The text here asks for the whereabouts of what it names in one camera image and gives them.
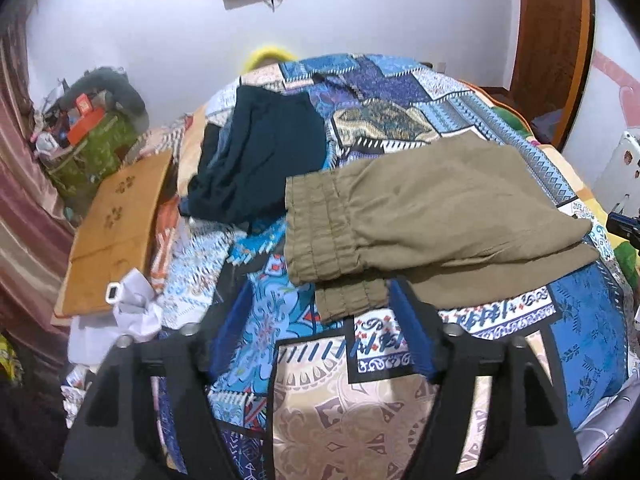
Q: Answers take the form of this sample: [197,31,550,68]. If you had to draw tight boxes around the striped pink curtain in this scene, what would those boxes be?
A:
[1,8,73,363]

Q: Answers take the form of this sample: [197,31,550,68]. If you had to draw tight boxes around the orange box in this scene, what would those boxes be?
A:
[67,107,105,145]

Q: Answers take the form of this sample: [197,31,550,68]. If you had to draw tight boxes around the blue patchwork bedspread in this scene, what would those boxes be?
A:
[153,54,639,479]

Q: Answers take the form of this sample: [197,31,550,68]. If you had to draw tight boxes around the dark navy folded garment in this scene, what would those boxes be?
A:
[180,86,326,226]

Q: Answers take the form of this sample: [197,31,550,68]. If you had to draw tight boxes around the green storage basket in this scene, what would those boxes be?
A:
[40,112,138,216]

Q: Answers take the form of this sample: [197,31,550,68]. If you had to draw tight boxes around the olive green pants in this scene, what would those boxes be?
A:
[284,132,598,321]

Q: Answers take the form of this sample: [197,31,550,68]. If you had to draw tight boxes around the yellow foam tube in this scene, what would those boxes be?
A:
[242,44,298,74]

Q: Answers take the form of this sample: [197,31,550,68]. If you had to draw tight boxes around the brown wooden door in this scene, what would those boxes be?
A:
[510,0,594,150]

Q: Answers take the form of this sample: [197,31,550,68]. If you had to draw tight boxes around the wooden lap desk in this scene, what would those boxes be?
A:
[55,151,172,318]

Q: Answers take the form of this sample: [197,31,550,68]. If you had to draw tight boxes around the white sliding wardrobe door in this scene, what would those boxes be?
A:
[562,0,639,216]

